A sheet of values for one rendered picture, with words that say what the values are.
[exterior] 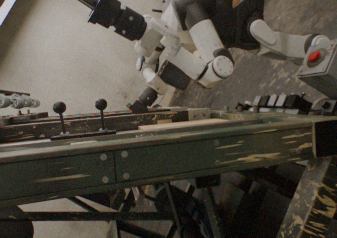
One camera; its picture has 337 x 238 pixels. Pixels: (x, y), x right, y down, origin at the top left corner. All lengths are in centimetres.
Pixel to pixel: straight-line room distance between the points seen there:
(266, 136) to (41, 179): 56
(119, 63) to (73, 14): 152
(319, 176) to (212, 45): 53
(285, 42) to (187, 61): 67
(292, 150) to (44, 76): 605
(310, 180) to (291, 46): 75
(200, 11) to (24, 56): 588
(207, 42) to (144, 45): 23
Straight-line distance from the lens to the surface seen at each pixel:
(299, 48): 148
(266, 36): 133
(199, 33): 97
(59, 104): 82
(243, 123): 99
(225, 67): 90
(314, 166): 93
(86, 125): 132
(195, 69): 88
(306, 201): 91
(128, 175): 63
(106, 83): 640
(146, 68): 159
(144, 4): 710
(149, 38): 87
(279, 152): 77
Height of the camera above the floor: 144
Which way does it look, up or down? 14 degrees down
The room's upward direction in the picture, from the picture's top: 63 degrees counter-clockwise
